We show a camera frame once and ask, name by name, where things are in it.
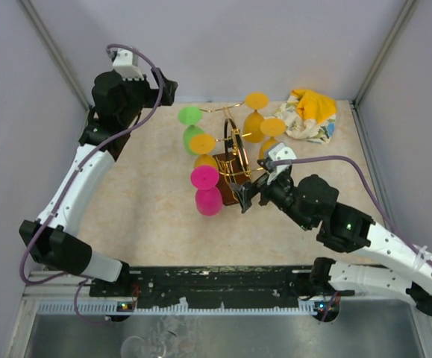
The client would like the clear wine glass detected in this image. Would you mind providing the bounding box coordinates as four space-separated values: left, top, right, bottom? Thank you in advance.
120 325 181 357

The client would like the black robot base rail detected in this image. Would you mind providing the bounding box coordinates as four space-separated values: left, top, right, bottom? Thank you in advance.
90 266 335 309

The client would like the pink plastic wine glass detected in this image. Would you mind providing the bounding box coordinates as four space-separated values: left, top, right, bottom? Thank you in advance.
190 165 223 216

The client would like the yellow patterned cloth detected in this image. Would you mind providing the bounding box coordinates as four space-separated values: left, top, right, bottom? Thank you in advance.
273 89 338 144

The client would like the gold wire wine glass rack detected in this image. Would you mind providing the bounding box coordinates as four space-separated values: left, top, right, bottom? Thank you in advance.
201 101 262 207

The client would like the green plastic wine glass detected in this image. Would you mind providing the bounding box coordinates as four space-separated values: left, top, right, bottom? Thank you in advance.
178 106 204 155

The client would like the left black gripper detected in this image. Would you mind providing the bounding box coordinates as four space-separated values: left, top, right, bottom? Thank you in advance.
119 66 176 125

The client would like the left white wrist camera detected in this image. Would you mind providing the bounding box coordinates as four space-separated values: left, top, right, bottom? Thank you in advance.
110 48 144 81

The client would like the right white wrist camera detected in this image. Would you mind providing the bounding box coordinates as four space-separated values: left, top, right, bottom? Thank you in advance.
257 142 297 185

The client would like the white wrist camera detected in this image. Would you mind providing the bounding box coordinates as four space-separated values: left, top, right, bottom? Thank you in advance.
110 48 144 81
257 142 297 185

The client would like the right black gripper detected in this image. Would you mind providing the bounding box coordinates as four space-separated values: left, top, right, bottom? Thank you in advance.
229 168 313 231

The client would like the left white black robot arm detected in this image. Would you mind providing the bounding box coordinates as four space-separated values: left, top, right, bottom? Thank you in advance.
19 67 178 296

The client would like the orange plastic wine glass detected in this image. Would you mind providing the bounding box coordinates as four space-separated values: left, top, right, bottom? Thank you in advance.
242 92 269 143
258 118 287 160
189 134 218 169

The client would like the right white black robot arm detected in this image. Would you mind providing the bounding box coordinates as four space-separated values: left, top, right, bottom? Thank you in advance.
229 168 432 317

